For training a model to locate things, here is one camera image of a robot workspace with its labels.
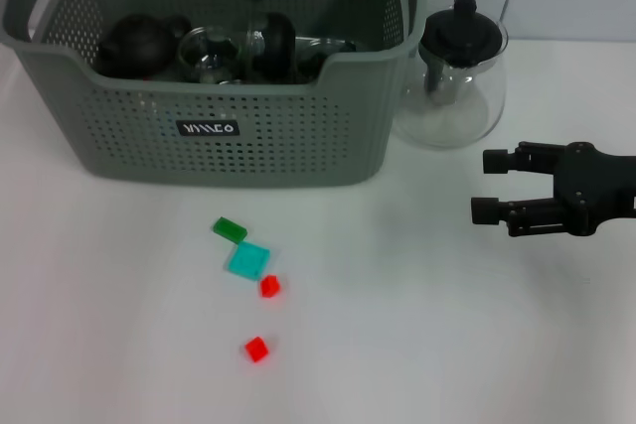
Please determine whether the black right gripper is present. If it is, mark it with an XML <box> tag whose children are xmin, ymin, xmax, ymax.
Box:
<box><xmin>470</xmin><ymin>141</ymin><xmax>636</xmax><ymax>237</ymax></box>

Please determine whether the grey-green perforated storage bin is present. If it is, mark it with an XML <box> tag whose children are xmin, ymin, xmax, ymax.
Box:
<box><xmin>0</xmin><ymin>0</ymin><xmax>431</xmax><ymax>191</ymax></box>

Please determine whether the black clay teapot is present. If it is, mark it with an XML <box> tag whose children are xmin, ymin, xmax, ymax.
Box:
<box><xmin>96</xmin><ymin>14</ymin><xmax>193</xmax><ymax>80</ymax></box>

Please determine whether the glass teapot with black lid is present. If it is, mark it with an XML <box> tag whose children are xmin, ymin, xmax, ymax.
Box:
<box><xmin>392</xmin><ymin>0</ymin><xmax>511</xmax><ymax>148</ymax></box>

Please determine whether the small red stud brick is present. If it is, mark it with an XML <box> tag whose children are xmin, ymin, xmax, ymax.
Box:
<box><xmin>258</xmin><ymin>274</ymin><xmax>282</xmax><ymax>299</ymax></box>

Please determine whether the opaque green two-stud brick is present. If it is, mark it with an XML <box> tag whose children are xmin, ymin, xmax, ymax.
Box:
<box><xmin>213</xmin><ymin>216</ymin><xmax>248</xmax><ymax>245</ymax></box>

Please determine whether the teal square brick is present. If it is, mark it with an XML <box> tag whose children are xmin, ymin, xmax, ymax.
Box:
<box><xmin>227</xmin><ymin>240</ymin><xmax>272</xmax><ymax>280</ymax></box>

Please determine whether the orange-red small square brick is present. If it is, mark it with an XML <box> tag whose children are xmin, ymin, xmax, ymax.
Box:
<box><xmin>243</xmin><ymin>336</ymin><xmax>270</xmax><ymax>363</ymax></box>

